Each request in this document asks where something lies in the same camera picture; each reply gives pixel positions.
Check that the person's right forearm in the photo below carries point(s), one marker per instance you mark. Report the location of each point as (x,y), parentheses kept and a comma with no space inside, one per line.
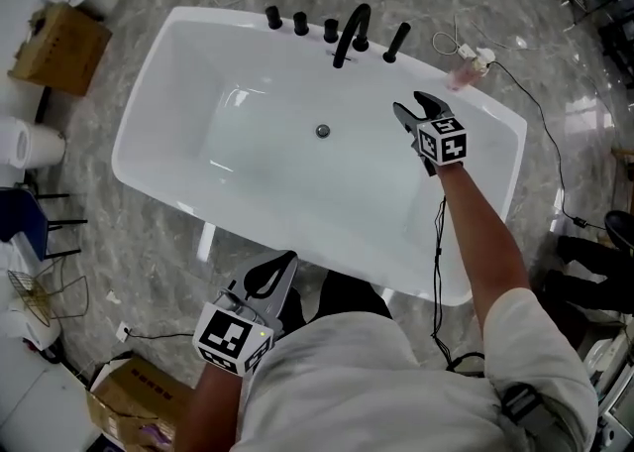
(470,242)

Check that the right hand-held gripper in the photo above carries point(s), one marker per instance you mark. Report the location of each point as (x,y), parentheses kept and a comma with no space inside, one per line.
(443,143)

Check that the open cardboard box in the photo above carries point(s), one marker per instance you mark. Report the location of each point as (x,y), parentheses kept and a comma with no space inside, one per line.
(134,400)

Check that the brown cardboard box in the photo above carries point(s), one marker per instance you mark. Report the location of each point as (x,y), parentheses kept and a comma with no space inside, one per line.
(59,51)

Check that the person's black trousers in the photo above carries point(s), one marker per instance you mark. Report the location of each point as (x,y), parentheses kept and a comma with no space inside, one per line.
(347,296)

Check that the black faucet knob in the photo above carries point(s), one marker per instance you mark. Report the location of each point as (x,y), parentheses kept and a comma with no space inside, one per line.
(300,24)
(331,30)
(273,17)

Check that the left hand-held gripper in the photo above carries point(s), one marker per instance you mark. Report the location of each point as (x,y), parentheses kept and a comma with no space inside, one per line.
(228,336)

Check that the person's white shirt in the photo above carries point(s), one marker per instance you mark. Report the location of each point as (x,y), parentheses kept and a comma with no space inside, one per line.
(356,390)

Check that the blue chair with black legs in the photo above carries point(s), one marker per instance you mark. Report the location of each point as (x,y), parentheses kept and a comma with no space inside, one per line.
(22,222)

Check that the pink soap bottle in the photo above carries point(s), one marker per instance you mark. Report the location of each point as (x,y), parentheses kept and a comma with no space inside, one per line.
(463,74)

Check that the person's left forearm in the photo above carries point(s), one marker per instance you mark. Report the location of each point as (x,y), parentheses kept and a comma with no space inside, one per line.
(208,410)

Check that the white paper scrap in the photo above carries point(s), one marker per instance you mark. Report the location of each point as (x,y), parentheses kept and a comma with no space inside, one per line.
(113,297)

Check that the black peg base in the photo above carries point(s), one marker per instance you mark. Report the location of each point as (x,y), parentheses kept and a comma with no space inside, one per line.
(389,58)

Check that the black cylindrical peg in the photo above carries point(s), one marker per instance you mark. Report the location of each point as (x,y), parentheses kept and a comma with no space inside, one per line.
(398,38)

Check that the round metal tub drain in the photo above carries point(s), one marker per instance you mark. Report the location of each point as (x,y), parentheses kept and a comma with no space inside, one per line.
(323,131)

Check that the dark wooden table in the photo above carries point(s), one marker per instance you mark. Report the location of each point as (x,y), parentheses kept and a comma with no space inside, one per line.
(584,271)

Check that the black curved faucet spout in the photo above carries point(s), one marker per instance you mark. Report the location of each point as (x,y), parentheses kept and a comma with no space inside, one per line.
(354,29)

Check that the white bathtub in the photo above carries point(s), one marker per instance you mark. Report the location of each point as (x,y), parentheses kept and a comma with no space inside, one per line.
(297,182)

